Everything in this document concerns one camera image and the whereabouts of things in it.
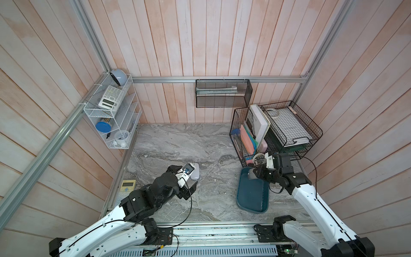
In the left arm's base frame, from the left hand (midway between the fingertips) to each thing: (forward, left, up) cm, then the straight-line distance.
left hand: (186, 176), depth 69 cm
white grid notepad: (+31, -58, -2) cm, 65 cm away
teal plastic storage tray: (-1, -35, -22) cm, 41 cm away
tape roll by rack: (+22, -43, -20) cm, 52 cm away
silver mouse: (+6, -33, -11) cm, 35 cm away
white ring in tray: (+44, -51, -2) cm, 68 cm away
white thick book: (+29, -39, +3) cm, 49 cm away
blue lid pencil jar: (+22, +41, +8) cm, 48 cm away
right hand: (+9, -35, -10) cm, 37 cm away
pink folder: (+33, -36, -16) cm, 51 cm away
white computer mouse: (+12, -3, -24) cm, 27 cm away
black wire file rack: (+34, -36, -10) cm, 51 cm away
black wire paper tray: (+22, -63, -13) cm, 68 cm away
